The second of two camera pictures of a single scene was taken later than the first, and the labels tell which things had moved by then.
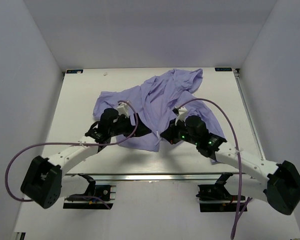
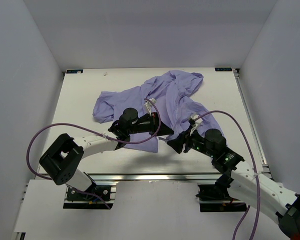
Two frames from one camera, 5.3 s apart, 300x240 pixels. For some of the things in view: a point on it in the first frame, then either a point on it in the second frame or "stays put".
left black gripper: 141,129 → 154,122
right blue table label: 223,69 stays put
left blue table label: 74,71 stays put
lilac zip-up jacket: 155,101 stays put
